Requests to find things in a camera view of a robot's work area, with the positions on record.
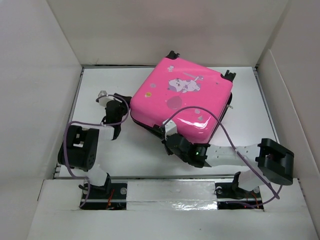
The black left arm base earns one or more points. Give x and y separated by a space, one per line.
115 198

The pink hard-shell suitcase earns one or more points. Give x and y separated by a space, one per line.
189 94

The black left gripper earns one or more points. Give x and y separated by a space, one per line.
124 104

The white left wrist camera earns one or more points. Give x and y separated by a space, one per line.
103 98

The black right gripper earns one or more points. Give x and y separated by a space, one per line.
168 151

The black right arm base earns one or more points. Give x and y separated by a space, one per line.
236 199

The aluminium front rail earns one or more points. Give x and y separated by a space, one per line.
214 177

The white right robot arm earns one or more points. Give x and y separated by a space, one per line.
268 162

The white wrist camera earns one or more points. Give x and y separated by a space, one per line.
103 98
170 128

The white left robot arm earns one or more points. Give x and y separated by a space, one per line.
80 141

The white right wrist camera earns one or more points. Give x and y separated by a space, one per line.
170 128

